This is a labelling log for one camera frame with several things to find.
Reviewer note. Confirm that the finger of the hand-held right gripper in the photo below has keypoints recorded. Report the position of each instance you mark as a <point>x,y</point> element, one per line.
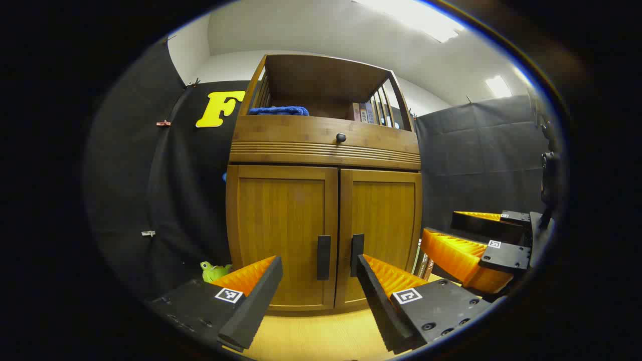
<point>506,258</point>
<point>481,226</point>

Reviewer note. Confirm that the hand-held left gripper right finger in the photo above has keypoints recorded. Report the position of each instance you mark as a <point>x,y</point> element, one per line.
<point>381,311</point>

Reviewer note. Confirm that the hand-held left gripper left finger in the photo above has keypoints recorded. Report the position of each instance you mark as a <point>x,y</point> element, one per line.
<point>256,306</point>

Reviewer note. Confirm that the wooden shoe cabinet door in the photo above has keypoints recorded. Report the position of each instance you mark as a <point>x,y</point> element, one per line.
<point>281,225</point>
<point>386,215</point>

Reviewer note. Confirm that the wooden double-door shoe cabinet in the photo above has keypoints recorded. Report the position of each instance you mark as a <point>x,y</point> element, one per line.
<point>321,80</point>

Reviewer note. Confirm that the wooden cabinet drawer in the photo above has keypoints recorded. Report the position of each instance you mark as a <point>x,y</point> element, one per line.
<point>291,135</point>

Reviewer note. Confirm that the green frog plush toy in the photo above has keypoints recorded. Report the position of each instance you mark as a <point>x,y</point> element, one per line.
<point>213,272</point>

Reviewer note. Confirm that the brown and white books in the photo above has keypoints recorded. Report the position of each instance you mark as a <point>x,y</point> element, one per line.
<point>424,260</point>

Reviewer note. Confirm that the small ceiling light panel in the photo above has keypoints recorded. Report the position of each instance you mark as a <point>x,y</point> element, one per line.
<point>498,86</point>

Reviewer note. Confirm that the black backdrop cloth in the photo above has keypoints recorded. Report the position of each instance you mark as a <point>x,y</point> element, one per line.
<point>190,200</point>

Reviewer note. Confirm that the grey spine book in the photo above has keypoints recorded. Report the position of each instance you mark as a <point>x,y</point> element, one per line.
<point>363,113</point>

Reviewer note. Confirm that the pink spine book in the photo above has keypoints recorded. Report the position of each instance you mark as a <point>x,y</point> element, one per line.
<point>356,113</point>

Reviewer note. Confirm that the blue folded towel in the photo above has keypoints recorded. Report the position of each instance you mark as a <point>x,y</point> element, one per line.
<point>278,111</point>

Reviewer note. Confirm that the large ceiling light panel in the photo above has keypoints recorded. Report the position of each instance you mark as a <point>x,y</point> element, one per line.
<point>416,17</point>

